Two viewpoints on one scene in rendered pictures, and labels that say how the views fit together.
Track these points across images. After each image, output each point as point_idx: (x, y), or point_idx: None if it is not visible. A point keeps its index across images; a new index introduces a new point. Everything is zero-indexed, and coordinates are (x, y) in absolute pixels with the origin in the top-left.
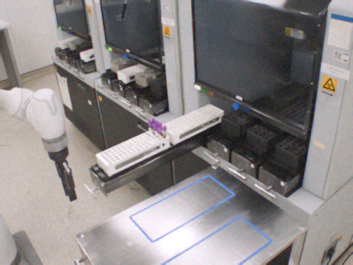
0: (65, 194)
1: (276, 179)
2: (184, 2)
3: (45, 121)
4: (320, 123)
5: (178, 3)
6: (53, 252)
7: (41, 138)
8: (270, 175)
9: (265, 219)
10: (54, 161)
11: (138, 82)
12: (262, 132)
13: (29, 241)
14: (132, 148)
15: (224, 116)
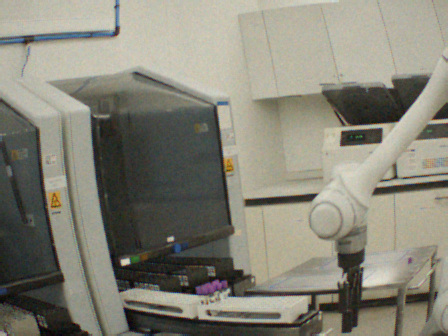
0: (351, 329)
1: (248, 281)
2: (80, 139)
3: None
4: (233, 209)
5: (70, 145)
6: None
7: (365, 226)
8: (243, 283)
9: (315, 264)
10: (347, 289)
11: (21, 335)
12: (189, 270)
13: (418, 335)
14: (257, 301)
15: (156, 282)
